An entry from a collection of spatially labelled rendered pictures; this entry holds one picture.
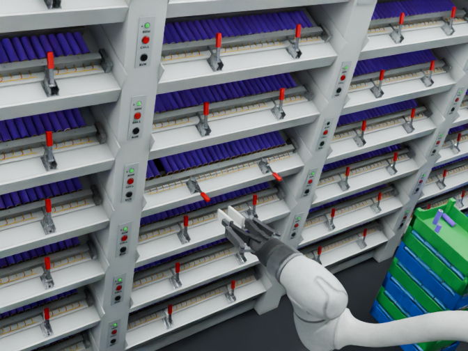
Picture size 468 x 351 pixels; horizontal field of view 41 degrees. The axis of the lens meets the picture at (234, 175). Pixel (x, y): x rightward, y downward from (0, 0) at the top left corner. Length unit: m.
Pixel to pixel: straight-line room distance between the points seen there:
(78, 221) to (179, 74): 0.46
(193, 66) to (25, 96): 0.43
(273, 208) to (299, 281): 0.71
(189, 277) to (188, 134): 0.60
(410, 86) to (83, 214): 1.23
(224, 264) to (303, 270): 0.74
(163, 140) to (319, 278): 0.54
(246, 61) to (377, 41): 0.52
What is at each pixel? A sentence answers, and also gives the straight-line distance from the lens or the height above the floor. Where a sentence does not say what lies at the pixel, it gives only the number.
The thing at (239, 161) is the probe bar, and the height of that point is 0.78.
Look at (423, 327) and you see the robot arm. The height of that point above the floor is 0.87.
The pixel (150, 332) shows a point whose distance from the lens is 2.20.
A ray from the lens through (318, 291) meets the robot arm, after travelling 1.44.
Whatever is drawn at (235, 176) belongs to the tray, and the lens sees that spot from 1.90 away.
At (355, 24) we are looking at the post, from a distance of 1.87.
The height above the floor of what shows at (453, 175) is 0.36.
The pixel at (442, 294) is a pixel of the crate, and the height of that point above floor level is 0.35.
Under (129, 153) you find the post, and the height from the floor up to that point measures 0.94.
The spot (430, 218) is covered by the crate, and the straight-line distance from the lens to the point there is 2.48.
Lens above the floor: 1.83
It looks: 35 degrees down
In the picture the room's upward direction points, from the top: 13 degrees clockwise
